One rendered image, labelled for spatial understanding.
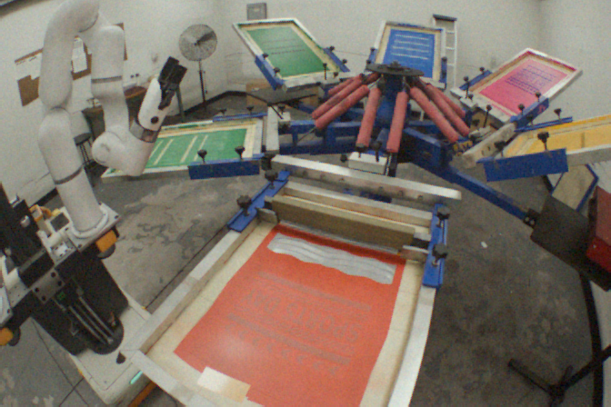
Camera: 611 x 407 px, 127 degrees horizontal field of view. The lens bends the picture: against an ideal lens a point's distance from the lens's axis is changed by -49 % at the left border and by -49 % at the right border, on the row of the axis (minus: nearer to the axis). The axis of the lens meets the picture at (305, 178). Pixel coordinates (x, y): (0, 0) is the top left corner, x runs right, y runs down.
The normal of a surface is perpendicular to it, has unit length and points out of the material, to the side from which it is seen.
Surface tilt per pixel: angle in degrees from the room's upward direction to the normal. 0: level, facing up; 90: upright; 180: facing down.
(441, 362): 0
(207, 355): 0
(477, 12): 90
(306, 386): 0
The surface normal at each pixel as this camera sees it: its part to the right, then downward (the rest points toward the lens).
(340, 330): -0.03, -0.85
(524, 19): -0.41, 0.49
